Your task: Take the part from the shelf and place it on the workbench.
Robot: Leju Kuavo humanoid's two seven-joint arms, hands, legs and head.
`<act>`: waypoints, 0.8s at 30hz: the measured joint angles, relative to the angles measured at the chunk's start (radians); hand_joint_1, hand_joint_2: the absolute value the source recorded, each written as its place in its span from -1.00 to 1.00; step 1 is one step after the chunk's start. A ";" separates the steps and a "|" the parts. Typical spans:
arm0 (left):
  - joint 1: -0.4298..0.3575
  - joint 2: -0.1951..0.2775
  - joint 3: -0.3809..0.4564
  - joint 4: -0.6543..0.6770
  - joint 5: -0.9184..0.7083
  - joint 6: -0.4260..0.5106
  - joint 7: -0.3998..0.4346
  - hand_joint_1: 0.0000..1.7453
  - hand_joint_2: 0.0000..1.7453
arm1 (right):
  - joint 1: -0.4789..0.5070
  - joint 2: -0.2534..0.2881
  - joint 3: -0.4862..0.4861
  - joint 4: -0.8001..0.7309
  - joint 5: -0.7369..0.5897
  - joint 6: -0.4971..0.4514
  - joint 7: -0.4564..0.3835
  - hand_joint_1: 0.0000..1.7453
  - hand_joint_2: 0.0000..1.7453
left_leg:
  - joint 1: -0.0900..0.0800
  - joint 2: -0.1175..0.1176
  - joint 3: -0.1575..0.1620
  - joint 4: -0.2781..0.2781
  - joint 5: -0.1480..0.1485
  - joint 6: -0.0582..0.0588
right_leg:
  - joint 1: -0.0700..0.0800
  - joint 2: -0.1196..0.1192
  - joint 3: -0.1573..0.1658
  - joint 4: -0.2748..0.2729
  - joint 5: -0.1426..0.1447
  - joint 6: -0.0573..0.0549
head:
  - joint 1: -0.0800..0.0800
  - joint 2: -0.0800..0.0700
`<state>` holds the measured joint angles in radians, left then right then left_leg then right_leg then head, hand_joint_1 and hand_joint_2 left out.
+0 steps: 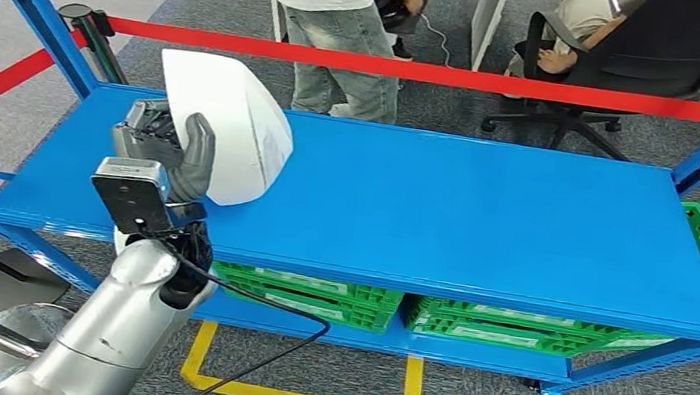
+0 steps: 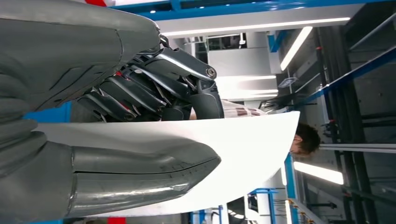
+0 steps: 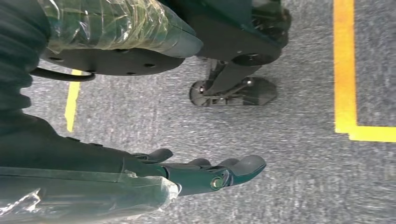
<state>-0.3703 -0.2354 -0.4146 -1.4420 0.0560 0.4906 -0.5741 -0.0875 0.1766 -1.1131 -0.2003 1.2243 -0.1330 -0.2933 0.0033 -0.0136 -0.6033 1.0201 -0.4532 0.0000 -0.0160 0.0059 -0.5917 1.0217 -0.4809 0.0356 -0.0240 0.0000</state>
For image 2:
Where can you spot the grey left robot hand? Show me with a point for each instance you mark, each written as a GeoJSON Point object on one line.
{"type": "Point", "coordinates": [62, 46]}

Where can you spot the ceiling light strip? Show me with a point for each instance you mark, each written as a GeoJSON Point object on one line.
{"type": "Point", "coordinates": [247, 26]}
{"type": "Point", "coordinates": [318, 173]}
{"type": "Point", "coordinates": [295, 48]}

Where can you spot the person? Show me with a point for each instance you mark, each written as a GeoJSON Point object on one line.
{"type": "Point", "coordinates": [306, 139]}

